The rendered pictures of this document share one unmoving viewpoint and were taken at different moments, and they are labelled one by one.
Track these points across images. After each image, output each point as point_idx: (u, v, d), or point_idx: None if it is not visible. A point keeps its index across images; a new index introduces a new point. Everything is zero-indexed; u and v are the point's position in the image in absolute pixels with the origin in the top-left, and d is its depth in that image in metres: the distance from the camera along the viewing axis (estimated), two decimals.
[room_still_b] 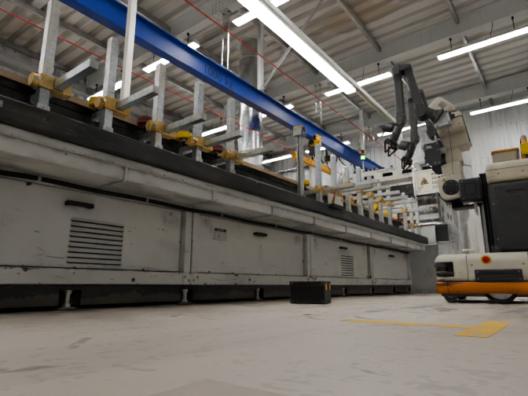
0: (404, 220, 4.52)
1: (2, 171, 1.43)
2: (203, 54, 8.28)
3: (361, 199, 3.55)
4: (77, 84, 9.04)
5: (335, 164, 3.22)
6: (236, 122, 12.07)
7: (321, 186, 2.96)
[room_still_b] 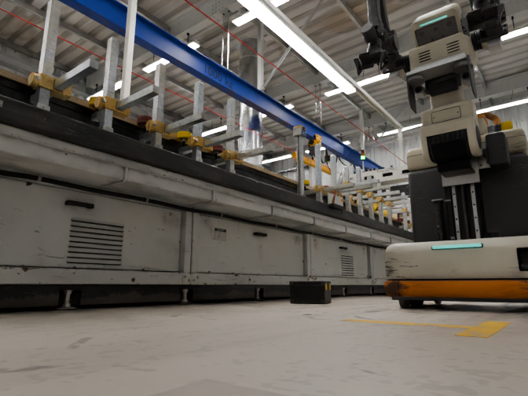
0: (404, 220, 4.52)
1: (2, 171, 1.43)
2: (203, 54, 8.28)
3: (361, 199, 3.55)
4: (77, 84, 9.04)
5: (335, 164, 3.22)
6: (236, 122, 12.07)
7: (321, 186, 2.96)
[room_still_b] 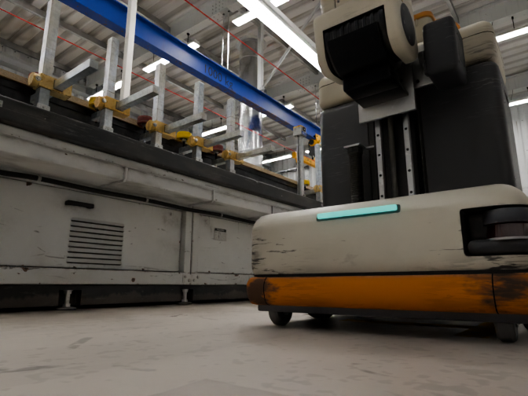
0: None
1: (2, 171, 1.43)
2: (203, 54, 8.28)
3: None
4: (77, 84, 9.04)
5: None
6: (236, 122, 12.07)
7: (321, 186, 2.96)
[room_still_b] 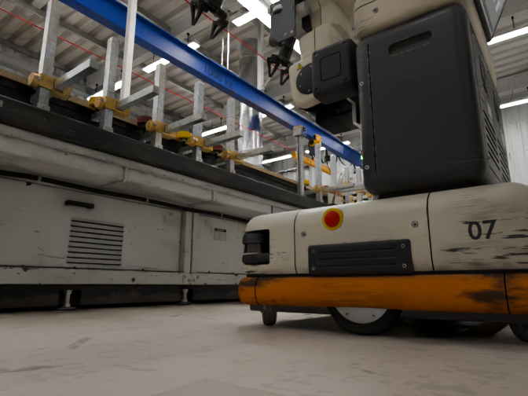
0: None
1: (2, 171, 1.43)
2: (203, 54, 8.28)
3: (361, 199, 3.55)
4: (77, 84, 9.04)
5: (335, 164, 3.22)
6: (236, 122, 12.07)
7: (321, 186, 2.96)
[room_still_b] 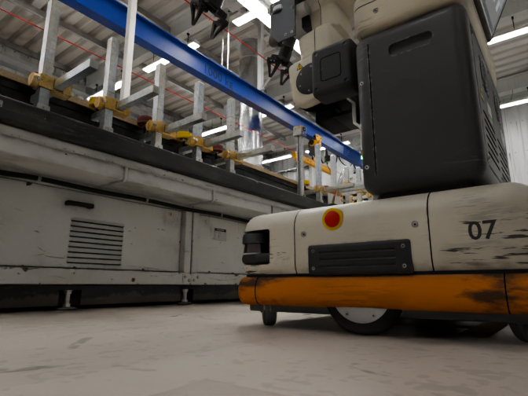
0: None
1: (2, 171, 1.43)
2: (203, 54, 8.28)
3: (361, 199, 3.55)
4: (77, 84, 9.04)
5: (335, 164, 3.22)
6: (236, 122, 12.07)
7: (321, 186, 2.96)
